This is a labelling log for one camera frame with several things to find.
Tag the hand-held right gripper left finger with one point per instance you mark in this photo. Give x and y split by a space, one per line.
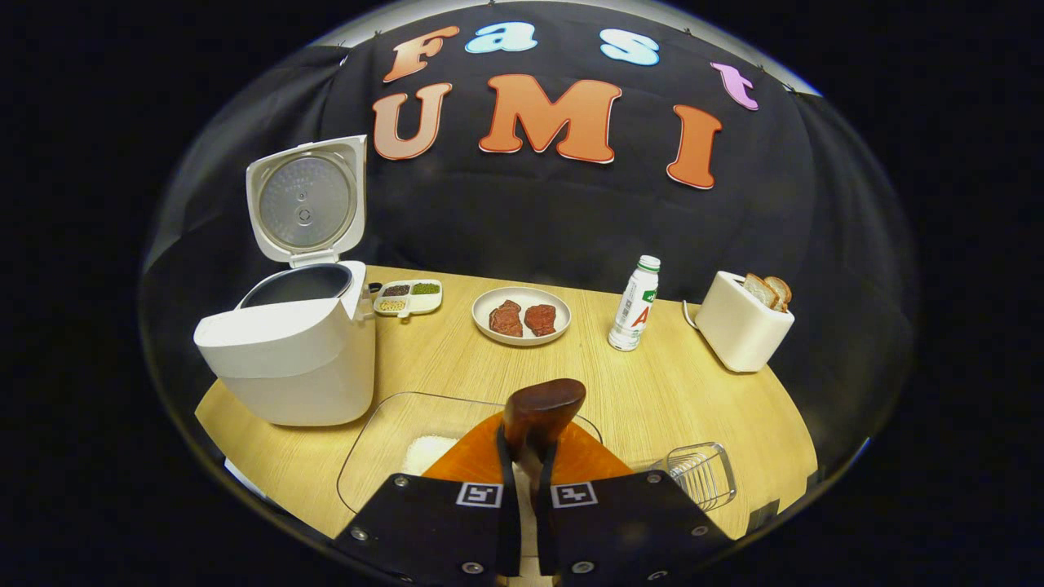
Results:
510 522

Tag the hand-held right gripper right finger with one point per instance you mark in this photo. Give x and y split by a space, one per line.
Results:
545 522

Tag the white rice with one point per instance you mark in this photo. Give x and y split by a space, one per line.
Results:
428 455

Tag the brown wooden spoon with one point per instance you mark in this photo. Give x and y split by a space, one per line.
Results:
542 412

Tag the white rice cooker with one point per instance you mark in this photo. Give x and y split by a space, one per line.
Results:
294 367

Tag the clear glass dish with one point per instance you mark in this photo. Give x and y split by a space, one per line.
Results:
383 432

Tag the red meat piece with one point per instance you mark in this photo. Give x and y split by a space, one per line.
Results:
541 320
506 319

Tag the beige round plate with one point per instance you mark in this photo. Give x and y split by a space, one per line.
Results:
522 295

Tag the white drink bottle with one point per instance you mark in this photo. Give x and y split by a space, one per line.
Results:
634 310

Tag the white divided bean dish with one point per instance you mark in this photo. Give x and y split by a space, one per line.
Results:
408 297

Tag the white toaster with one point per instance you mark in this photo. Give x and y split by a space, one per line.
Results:
738 330

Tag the toasted bread slice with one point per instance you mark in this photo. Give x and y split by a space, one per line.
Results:
781 292
758 289

